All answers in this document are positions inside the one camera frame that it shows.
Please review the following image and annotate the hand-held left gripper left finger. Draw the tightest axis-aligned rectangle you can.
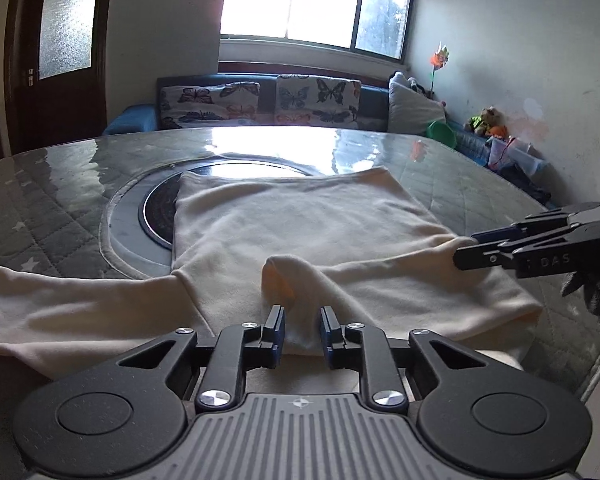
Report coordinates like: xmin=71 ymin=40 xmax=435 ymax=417
xmin=114 ymin=305 xmax=287 ymax=417

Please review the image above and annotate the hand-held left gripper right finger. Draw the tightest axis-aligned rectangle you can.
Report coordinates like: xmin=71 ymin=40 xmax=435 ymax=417
xmin=319 ymin=306 xmax=487 ymax=417

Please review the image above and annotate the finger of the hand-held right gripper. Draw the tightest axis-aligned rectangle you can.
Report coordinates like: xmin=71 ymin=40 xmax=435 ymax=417
xmin=470 ymin=202 xmax=600 ymax=246
xmin=452 ymin=227 xmax=582 ymax=274

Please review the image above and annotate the cream sweatshirt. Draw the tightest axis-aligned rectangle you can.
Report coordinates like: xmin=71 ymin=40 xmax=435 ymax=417
xmin=0 ymin=166 xmax=543 ymax=378

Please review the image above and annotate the clear plastic storage box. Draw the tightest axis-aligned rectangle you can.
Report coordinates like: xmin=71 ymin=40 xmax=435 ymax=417
xmin=487 ymin=137 xmax=548 ymax=176

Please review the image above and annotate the green plastic basin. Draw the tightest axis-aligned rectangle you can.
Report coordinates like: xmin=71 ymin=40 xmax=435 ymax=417
xmin=426 ymin=120 xmax=458 ymax=150

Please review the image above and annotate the teddy bear plush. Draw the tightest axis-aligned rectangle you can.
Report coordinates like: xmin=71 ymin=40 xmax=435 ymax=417
xmin=465 ymin=106 xmax=505 ymax=137

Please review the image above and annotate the grey pillow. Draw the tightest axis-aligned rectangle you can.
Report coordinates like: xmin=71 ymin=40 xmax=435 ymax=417
xmin=387 ymin=77 xmax=447 ymax=136

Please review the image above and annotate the black and white plush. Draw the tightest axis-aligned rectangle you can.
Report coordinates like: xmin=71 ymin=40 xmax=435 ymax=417
xmin=392 ymin=71 xmax=433 ymax=96

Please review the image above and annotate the round black induction cooktop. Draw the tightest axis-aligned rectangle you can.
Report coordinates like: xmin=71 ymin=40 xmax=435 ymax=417
xmin=100 ymin=160 xmax=311 ymax=281

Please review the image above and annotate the colourful pinwheel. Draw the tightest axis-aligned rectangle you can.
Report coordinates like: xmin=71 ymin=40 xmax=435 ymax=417
xmin=429 ymin=45 xmax=451 ymax=101

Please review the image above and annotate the butterfly print cushion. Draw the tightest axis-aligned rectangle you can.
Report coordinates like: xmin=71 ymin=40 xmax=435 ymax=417
xmin=157 ymin=81 xmax=261 ymax=131
xmin=274 ymin=75 xmax=362 ymax=128

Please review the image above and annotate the blue sofa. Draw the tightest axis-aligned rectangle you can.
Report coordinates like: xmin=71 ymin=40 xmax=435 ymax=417
xmin=102 ymin=72 xmax=551 ymax=201

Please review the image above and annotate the window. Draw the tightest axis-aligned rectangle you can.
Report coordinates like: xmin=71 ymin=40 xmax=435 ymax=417
xmin=220 ymin=0 xmax=413 ymax=61

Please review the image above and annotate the dark wooden glass door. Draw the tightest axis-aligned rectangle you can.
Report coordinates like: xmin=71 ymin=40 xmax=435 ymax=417
xmin=4 ymin=0 xmax=117 ymax=156

